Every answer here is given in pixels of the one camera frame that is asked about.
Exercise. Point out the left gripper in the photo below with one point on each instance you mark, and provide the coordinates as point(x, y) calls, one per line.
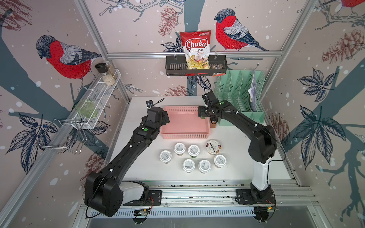
point(164, 115)

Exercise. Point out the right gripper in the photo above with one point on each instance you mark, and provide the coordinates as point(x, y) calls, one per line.
point(200, 111)

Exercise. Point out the Chobani yogurt cup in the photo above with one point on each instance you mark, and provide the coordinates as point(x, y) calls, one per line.
point(213, 147)

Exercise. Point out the white-lid yogurt cup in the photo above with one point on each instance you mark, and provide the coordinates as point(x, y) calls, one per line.
point(220, 160)
point(204, 166)
point(179, 148)
point(193, 151)
point(165, 156)
point(188, 165)

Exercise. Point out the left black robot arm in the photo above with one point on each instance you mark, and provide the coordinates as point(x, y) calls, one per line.
point(102, 189)

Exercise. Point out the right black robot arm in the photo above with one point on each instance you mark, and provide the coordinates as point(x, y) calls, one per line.
point(263, 142)

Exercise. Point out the pink perforated plastic basket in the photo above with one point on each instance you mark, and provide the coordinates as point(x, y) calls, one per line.
point(185, 123)

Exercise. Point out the green plastic file organizer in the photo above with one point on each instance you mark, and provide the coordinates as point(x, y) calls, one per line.
point(234, 87)

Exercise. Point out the white papers in organizer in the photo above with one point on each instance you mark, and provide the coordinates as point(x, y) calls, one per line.
point(253, 91)

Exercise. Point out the clear spice jar on shelf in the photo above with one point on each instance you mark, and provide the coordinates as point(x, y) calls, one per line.
point(112, 70)

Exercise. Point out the red Chuba cassava chips bag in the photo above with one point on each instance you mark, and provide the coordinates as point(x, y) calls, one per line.
point(196, 46)

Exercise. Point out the green glass cup on shelf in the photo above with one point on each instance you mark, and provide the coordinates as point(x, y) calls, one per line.
point(86, 108)

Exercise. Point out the black-lid spice jar on shelf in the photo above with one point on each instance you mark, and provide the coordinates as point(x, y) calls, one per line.
point(102, 68)

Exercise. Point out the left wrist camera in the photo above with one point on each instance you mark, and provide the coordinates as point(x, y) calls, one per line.
point(149, 104)

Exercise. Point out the black hanging wire basket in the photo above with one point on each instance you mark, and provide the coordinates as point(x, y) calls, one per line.
point(177, 66)

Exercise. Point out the white wire wall shelf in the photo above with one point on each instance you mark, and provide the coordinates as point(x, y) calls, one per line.
point(99, 94)

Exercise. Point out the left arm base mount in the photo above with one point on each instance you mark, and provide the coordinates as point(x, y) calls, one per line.
point(147, 198)

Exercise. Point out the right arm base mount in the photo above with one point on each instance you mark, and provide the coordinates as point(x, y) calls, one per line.
point(252, 197)

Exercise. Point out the metal wire hook rack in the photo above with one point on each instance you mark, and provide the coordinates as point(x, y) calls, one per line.
point(59, 143)

